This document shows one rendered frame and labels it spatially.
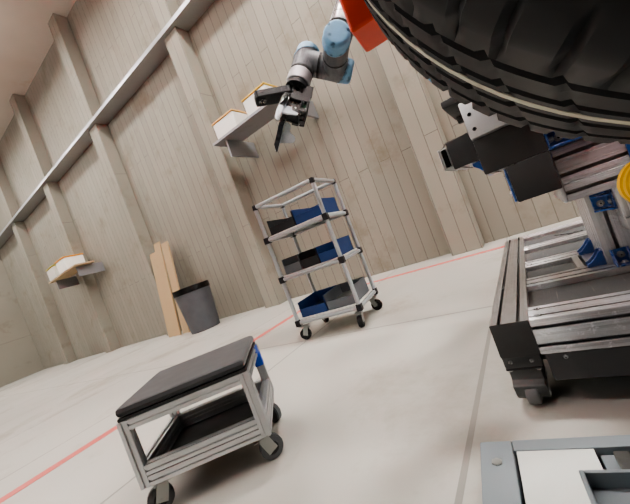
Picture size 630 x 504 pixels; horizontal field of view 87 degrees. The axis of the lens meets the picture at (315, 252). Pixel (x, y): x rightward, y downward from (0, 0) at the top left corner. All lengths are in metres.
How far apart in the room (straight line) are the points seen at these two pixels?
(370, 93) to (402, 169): 0.93
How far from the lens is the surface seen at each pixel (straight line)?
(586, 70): 0.24
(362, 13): 0.51
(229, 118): 4.58
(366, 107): 4.19
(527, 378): 1.05
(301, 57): 1.18
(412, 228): 3.98
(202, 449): 1.18
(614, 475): 0.64
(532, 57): 0.24
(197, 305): 5.40
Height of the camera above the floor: 0.57
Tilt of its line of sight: level
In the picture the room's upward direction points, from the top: 21 degrees counter-clockwise
